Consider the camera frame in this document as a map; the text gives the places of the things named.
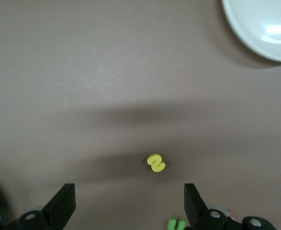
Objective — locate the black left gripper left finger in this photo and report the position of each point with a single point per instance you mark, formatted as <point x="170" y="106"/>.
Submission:
<point x="61" y="206"/>

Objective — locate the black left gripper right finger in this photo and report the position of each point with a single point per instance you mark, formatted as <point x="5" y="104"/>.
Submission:
<point x="193" y="206"/>

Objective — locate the green foam letter n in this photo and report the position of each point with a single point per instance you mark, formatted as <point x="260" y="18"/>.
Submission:
<point x="171" y="224"/>

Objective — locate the yellow foam letter s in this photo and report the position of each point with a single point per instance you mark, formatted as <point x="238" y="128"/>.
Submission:
<point x="156" y="163"/>

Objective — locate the white round plate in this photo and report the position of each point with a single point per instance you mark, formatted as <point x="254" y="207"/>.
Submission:
<point x="262" y="28"/>

